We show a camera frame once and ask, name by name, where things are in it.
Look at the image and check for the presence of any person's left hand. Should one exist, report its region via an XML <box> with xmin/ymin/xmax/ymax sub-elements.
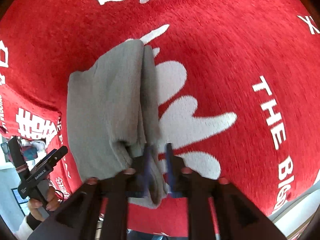
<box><xmin>28</xmin><ymin>180</ymin><xmax>60</xmax><ymax>222</ymax></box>

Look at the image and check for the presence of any white left sleeve forearm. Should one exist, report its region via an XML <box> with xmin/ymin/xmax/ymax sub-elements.
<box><xmin>14</xmin><ymin>213</ymin><xmax>42</xmax><ymax>240</ymax></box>

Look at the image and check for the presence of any grey knit sweater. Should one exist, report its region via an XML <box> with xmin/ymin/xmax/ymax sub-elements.
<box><xmin>66</xmin><ymin>39</ymin><xmax>169</xmax><ymax>209</ymax></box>

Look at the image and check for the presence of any red wedding blanket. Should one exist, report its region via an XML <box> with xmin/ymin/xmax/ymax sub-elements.
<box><xmin>1</xmin><ymin>0</ymin><xmax>319</xmax><ymax>237</ymax></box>

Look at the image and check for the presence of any white patterned cloth pile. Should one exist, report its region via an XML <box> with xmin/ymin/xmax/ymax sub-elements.
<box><xmin>1</xmin><ymin>137</ymin><xmax>46</xmax><ymax>165</ymax></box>

